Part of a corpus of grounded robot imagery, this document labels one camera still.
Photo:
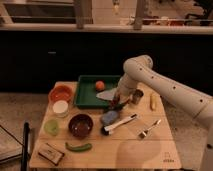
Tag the dark red bowl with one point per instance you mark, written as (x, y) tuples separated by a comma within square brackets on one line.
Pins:
[(80, 126)]

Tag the silver fork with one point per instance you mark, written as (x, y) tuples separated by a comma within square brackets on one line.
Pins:
[(144, 133)]

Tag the light green cup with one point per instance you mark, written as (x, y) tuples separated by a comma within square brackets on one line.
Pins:
[(51, 127)]

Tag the green chili pepper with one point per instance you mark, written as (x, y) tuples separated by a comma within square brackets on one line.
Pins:
[(80, 148)]

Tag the grey folded cloth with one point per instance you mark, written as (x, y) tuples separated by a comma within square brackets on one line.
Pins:
[(107, 95)]

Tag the white round container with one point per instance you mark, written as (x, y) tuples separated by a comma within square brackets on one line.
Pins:
[(60, 108)]

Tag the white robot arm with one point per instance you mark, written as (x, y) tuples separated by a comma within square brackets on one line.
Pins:
[(198, 104)]

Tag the metal cup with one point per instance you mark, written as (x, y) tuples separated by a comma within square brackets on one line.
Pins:
[(136, 97)]

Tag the orange tomato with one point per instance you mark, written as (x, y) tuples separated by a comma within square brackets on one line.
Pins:
[(99, 85)]

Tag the yellow banana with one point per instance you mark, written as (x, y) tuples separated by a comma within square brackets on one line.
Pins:
[(153, 102)]

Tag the black chair frame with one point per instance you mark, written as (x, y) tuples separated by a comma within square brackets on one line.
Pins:
[(25, 153)]

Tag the dark red grape bunch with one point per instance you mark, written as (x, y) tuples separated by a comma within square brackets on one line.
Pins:
[(118, 103)]

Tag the blue sponge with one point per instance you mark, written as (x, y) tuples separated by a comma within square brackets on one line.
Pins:
[(109, 117)]

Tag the green plastic tray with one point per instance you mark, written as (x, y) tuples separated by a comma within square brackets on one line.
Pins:
[(85, 95)]

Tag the orange plastic bowl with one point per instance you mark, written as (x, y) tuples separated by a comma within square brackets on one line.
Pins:
[(60, 92)]

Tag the white handled brush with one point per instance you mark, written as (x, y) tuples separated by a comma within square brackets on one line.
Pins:
[(107, 130)]

